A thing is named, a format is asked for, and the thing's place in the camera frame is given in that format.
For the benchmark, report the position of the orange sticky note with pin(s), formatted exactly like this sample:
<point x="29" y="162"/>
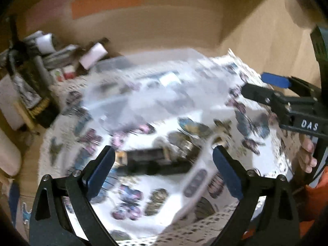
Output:
<point x="83" y="8"/>

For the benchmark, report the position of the dark wine bottle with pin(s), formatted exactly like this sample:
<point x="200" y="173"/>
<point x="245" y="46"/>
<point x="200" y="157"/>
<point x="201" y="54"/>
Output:
<point x="23" y="72"/>

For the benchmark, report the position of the white facial massager device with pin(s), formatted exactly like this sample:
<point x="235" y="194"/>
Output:
<point x="201" y="173"/>

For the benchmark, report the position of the person's right hand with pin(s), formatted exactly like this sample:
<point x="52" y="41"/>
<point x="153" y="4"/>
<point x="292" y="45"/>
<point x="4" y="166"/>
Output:
<point x="306" y="161"/>

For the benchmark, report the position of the pink sticky note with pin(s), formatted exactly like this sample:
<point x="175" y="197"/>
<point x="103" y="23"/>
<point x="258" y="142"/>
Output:
<point x="44" y="11"/>

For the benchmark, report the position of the black gold rectangular case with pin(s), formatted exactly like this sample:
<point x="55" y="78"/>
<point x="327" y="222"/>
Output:
<point x="156" y="161"/>

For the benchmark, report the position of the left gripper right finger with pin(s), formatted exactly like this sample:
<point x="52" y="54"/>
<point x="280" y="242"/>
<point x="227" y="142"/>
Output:
<point x="278" y="223"/>

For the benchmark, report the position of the cream cylindrical container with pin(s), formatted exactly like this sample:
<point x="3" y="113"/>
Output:
<point x="9" y="96"/>

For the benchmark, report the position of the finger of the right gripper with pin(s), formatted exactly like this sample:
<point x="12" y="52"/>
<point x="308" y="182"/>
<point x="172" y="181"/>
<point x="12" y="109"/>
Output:
<point x="263" y="95"/>
<point x="282" y="80"/>

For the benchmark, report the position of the small white box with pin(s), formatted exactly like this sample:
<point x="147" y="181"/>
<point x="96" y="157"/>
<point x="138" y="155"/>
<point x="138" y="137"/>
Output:
<point x="92" y="56"/>

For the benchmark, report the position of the clear plastic storage box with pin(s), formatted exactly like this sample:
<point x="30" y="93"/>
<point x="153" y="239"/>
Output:
<point x="151" y="86"/>

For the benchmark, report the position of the stack of books and papers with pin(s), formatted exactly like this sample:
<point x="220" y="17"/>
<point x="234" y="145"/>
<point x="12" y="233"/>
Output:
<point x="48" y="53"/>

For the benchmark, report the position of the butterfly print cloth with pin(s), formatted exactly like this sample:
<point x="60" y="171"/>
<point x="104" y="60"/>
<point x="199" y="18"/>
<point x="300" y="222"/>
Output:
<point x="163" y="120"/>

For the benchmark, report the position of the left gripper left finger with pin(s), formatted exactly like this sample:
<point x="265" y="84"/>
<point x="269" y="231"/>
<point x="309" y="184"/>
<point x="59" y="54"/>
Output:
<point x="49" y="222"/>

